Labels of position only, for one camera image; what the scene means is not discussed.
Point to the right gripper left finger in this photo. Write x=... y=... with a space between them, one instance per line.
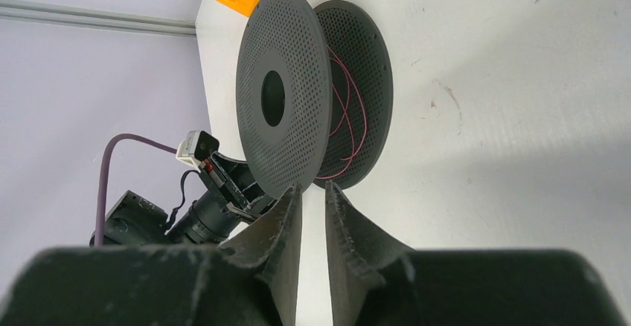
x=251 y=279

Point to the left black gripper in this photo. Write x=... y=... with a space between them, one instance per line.
x=233 y=186

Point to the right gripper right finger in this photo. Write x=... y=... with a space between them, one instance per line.
x=377 y=280

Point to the black cable spool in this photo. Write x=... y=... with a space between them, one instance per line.
x=314 y=94

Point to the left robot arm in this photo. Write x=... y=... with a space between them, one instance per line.
x=134 y=220

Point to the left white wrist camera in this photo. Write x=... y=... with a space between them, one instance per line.
x=197 y=147

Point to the aluminium frame profile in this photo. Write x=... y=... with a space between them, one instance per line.
x=52 y=14

